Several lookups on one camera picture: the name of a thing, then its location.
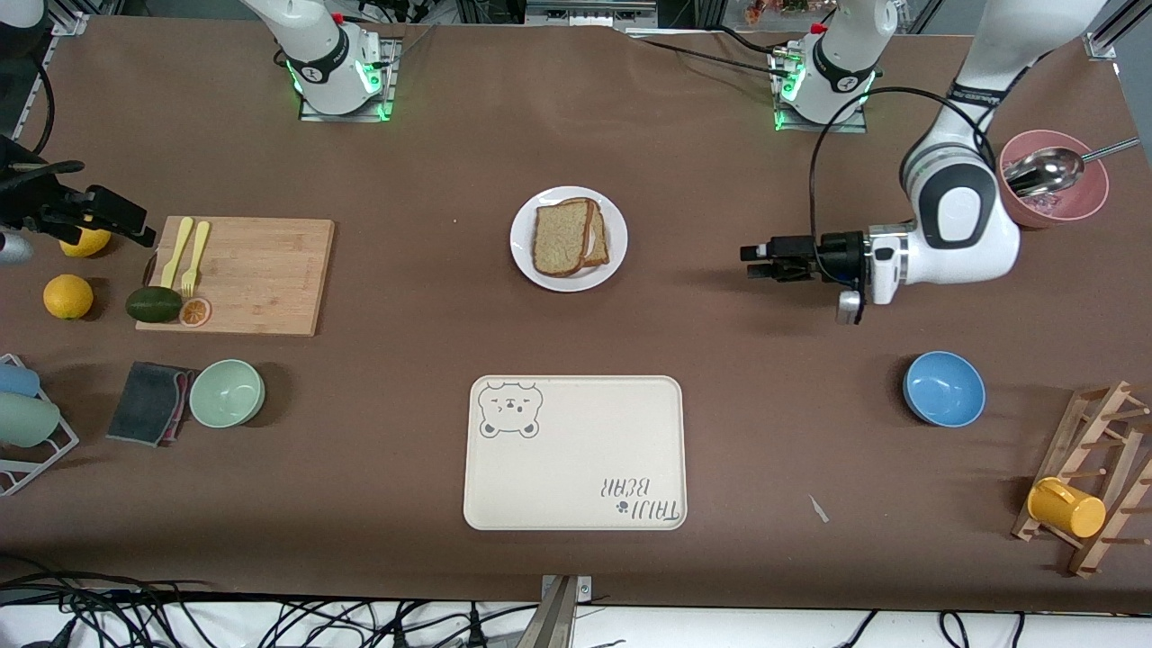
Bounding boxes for yellow plastic fork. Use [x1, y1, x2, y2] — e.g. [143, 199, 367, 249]
[181, 221, 212, 299]

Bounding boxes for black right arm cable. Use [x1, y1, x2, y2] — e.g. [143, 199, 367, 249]
[30, 58, 57, 156]

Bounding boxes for black cable bundle below table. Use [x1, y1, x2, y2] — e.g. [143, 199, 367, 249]
[0, 553, 532, 648]

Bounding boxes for white round plate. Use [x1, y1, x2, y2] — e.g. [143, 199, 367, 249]
[509, 186, 629, 293]

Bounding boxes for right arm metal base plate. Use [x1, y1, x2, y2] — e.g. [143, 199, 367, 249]
[299, 38, 400, 123]

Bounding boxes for yellow lemon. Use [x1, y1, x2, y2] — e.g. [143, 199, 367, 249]
[59, 225, 113, 259]

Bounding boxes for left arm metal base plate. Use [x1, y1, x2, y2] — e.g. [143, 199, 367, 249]
[769, 45, 869, 135]

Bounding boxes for black cables behind table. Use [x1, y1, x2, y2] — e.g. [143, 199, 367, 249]
[621, 25, 793, 80]

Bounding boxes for bread slice under egg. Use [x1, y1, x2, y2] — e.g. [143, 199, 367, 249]
[580, 198, 611, 269]

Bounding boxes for dark green avocado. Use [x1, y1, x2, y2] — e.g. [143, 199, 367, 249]
[125, 286, 184, 324]

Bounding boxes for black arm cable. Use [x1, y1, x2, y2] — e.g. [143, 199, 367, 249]
[30, 58, 57, 156]
[808, 86, 997, 264]

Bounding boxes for white wire rack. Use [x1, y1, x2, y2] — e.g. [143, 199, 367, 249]
[0, 354, 81, 498]

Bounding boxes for sage green cup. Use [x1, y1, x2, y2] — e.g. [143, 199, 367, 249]
[0, 393, 62, 449]

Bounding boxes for aluminium frame post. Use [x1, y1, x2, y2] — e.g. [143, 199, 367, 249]
[1084, 0, 1152, 62]

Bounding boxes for blue bowl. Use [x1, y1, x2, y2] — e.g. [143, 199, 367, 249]
[903, 351, 987, 428]

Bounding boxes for cream bear print tray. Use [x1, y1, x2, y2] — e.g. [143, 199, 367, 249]
[463, 375, 689, 532]

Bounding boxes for yellow mug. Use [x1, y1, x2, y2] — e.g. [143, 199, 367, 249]
[1027, 477, 1107, 540]

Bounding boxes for yellow plastic knife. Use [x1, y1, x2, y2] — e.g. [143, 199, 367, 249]
[160, 217, 194, 291]

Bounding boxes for bamboo cutting board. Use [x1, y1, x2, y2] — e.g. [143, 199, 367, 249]
[135, 217, 336, 338]

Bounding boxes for round yellow orange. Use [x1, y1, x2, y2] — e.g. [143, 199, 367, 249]
[43, 274, 95, 321]

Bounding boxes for grey folded cloth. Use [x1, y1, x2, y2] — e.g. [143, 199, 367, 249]
[106, 362, 195, 448]

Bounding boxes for wooden peg rack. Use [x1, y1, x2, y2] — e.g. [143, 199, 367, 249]
[1012, 381, 1152, 578]

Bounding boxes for pale green bowl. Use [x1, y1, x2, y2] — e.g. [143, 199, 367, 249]
[188, 359, 266, 429]

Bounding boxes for light blue cup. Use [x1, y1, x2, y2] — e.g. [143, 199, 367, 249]
[0, 363, 42, 400]

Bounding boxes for metal ladle spoon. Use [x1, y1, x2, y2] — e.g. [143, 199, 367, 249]
[1003, 137, 1142, 198]

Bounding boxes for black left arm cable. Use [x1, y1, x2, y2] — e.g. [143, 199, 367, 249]
[808, 86, 997, 264]

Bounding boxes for pink bowl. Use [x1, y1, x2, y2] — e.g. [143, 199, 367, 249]
[988, 130, 1111, 230]

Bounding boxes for plain bread slice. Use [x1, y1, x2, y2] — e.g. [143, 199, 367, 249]
[532, 199, 597, 277]

